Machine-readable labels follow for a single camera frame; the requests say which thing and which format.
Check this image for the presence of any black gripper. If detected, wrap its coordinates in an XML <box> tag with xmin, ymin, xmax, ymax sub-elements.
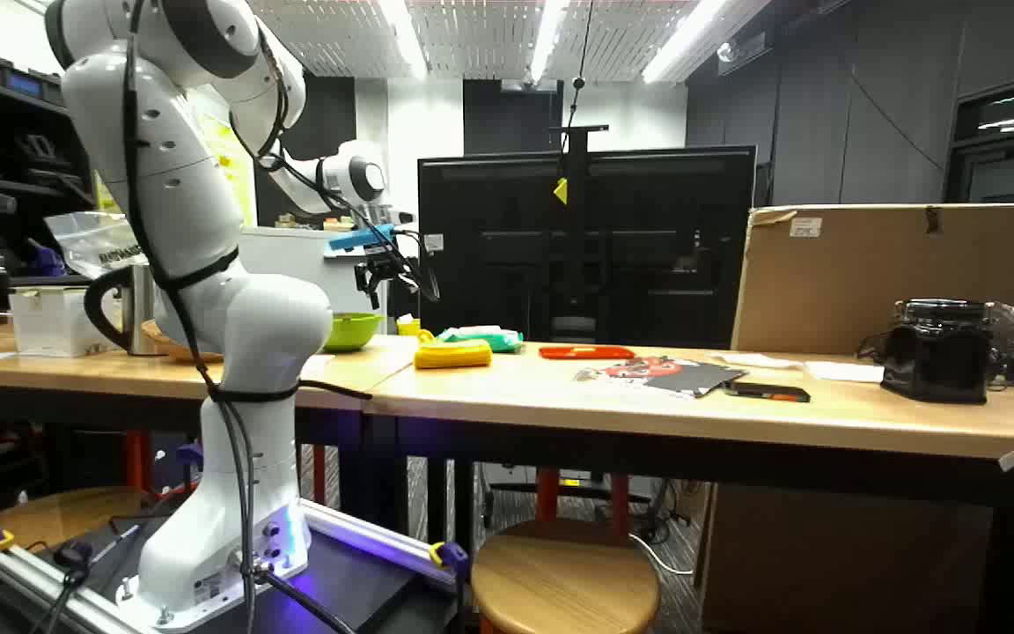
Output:
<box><xmin>352</xmin><ymin>245</ymin><xmax>424</xmax><ymax>312</ymax></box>

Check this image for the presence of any green plastic bowl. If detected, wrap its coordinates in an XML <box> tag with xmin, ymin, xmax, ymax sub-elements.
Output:
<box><xmin>320</xmin><ymin>306</ymin><xmax>387</xmax><ymax>355</ymax></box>

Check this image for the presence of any green snack packet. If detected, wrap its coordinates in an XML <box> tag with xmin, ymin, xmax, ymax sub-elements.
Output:
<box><xmin>435</xmin><ymin>319</ymin><xmax>529</xmax><ymax>355</ymax></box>

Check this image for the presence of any orange flat tool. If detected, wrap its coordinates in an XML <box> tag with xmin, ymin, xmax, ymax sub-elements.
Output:
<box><xmin>534</xmin><ymin>341</ymin><xmax>640</xmax><ymax>361</ymax></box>

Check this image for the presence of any red patterned sheet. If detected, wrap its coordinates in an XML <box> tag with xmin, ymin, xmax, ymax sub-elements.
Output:
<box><xmin>573</xmin><ymin>355</ymin><xmax>689</xmax><ymax>387</ymax></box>

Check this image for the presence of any black computer monitor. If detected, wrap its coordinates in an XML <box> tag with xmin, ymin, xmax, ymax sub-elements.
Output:
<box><xmin>415</xmin><ymin>143</ymin><xmax>757</xmax><ymax>351</ymax></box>

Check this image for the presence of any clear plastic bag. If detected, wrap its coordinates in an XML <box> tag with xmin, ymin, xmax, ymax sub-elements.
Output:
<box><xmin>41</xmin><ymin>209</ymin><xmax>145</xmax><ymax>282</ymax></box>

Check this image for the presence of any clear plastic container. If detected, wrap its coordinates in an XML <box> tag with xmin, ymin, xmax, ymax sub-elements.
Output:
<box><xmin>7</xmin><ymin>279</ymin><xmax>113</xmax><ymax>361</ymax></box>

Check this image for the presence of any round wooden stool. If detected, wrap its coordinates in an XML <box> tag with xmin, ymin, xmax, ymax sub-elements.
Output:
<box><xmin>469</xmin><ymin>520</ymin><xmax>665</xmax><ymax>634</ymax></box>

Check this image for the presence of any black phone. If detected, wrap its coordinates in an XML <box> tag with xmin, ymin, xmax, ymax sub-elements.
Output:
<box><xmin>722</xmin><ymin>377</ymin><xmax>814</xmax><ymax>405</ymax></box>

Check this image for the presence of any brown cardboard box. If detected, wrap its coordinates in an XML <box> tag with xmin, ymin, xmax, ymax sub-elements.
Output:
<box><xmin>730</xmin><ymin>202</ymin><xmax>1014</xmax><ymax>361</ymax></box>

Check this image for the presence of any cyan wrist camera mount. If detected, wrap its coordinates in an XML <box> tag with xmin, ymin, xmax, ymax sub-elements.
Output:
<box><xmin>324</xmin><ymin>224</ymin><xmax>401</xmax><ymax>258</ymax></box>

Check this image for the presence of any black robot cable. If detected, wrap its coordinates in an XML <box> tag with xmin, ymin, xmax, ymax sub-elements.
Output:
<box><xmin>115</xmin><ymin>0</ymin><xmax>270</xmax><ymax>634</ymax></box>

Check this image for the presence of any black handled pitcher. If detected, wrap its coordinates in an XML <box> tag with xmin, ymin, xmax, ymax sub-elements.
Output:
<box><xmin>80</xmin><ymin>260</ymin><xmax>169</xmax><ymax>355</ymax></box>

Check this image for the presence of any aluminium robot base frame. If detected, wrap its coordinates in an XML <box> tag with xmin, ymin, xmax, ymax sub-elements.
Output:
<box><xmin>0</xmin><ymin>496</ymin><xmax>476</xmax><ymax>634</ymax></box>

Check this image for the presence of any black camera device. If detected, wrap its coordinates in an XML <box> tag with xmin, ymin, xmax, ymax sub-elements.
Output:
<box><xmin>877</xmin><ymin>297</ymin><xmax>997</xmax><ymax>405</ymax></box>

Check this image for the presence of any black wall cabinet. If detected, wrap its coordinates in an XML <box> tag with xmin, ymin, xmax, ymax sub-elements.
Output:
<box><xmin>943</xmin><ymin>62</ymin><xmax>1014</xmax><ymax>205</ymax></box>

